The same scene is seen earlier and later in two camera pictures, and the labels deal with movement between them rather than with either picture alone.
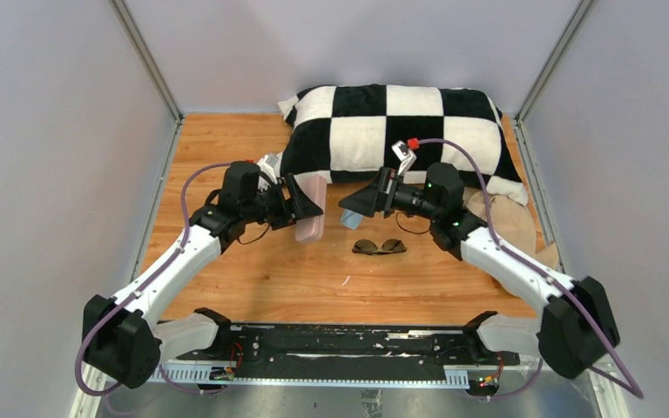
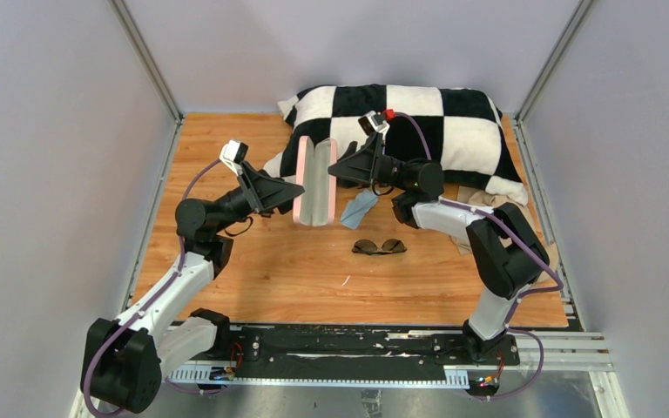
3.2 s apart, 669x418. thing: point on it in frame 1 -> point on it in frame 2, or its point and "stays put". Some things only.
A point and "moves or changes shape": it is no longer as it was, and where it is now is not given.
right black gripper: x=378 y=195 -> x=363 y=165
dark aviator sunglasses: x=368 y=246 stays put
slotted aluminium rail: x=197 y=374 stays put
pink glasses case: x=312 y=229 moves or changes shape
